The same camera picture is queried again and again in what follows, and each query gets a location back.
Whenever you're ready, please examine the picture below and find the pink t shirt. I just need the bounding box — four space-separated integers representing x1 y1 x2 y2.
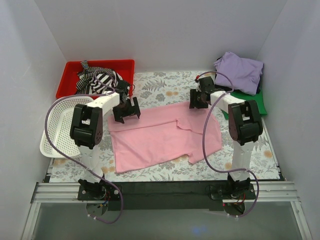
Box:
107 102 222 173

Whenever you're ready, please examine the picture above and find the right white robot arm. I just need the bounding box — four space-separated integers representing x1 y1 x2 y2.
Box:
189 76 263 199

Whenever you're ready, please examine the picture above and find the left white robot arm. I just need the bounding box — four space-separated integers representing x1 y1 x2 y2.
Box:
70 80 141 200

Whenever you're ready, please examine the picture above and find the floral table mat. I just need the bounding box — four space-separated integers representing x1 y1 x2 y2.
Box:
48 71 281 183

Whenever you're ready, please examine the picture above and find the black white striped shirt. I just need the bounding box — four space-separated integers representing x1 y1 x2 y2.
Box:
75 60 124 95

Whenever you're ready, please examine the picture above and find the folded purple shirt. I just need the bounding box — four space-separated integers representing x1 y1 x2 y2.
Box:
213 51 264 96

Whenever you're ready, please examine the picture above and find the folded green shirt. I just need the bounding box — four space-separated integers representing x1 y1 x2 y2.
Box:
231 90 268 116

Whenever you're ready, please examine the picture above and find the red plastic bin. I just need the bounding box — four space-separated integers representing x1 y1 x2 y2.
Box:
55 59 136 100

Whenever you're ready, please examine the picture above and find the white plastic basket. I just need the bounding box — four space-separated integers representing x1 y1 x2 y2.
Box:
47 96 93 157

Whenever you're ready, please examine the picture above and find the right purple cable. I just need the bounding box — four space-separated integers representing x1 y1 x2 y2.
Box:
194 70 261 217

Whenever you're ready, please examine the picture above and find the purple cable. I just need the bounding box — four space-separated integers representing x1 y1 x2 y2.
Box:
43 69 124 224
194 70 261 217

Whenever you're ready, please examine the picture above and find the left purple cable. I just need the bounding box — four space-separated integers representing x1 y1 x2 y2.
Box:
43 69 124 224

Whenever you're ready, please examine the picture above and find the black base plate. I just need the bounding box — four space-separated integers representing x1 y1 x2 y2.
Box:
77 180 256 211

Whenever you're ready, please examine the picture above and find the aluminium rail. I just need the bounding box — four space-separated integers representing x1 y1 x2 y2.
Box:
31 181 300 203

